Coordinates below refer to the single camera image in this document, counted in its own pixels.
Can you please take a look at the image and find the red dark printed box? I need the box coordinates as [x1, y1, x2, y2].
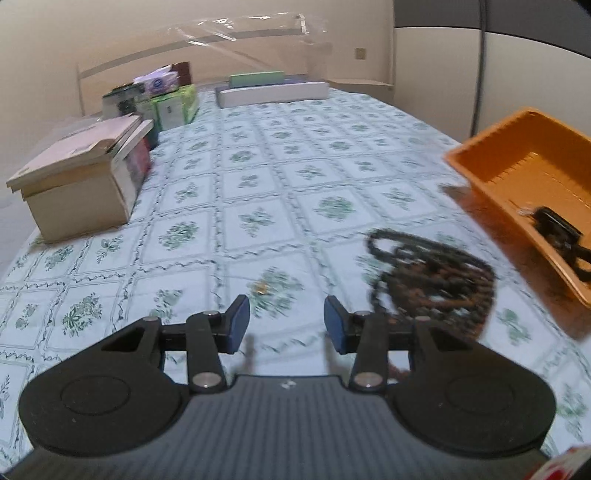
[124, 134, 154, 186]

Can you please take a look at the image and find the long white box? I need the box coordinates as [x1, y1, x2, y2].
[219, 80, 330, 108]

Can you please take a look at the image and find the plastic wrapped headboard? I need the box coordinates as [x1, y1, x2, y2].
[76, 14, 333, 116]

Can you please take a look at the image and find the green box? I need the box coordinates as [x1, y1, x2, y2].
[229, 70, 286, 89]

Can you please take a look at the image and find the patterned jar with dark lid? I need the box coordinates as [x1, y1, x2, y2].
[102, 83, 148, 118]

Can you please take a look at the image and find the beige wardrobe with grey band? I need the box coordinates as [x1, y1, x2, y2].
[392, 0, 591, 144]

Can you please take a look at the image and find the green tissue pack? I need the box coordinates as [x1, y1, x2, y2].
[152, 95, 188, 131]
[178, 84, 200, 123]

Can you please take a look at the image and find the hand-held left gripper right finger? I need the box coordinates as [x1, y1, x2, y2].
[324, 295, 477, 394]

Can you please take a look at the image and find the purple tissue pack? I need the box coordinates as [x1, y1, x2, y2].
[134, 67, 180, 97]

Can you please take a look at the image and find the red and white object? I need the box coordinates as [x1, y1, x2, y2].
[526, 444, 591, 480]

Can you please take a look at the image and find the dark wooden bead necklace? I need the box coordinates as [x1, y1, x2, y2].
[367, 228, 498, 376]

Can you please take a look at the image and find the floral bed sheet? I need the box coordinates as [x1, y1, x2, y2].
[0, 88, 591, 462]

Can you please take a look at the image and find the white cardboard box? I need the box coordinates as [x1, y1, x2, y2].
[23, 175, 139, 244]

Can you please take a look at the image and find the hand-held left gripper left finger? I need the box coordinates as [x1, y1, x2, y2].
[100, 294, 251, 394]

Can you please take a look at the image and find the orange plastic tray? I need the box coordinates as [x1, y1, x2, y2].
[444, 107, 591, 309]

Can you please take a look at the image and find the flat blue box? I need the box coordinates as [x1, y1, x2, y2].
[215, 75, 309, 93]

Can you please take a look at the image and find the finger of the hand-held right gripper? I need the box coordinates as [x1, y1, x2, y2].
[531, 208, 591, 273]

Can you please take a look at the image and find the beige nightstand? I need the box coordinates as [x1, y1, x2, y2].
[330, 78, 395, 105]

